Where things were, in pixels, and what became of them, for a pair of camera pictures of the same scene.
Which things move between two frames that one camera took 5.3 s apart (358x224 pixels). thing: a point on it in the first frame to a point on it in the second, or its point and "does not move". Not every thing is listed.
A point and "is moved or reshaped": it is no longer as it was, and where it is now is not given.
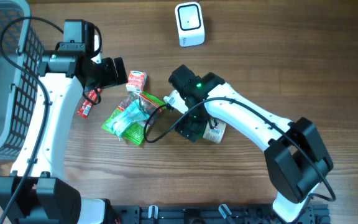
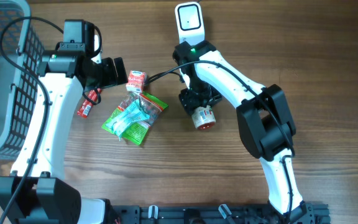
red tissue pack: x=136 y=81 does not move
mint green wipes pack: x=134 y=113 does not move
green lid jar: x=214 y=134 is moved or reshaped
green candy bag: x=127 y=120 does not move
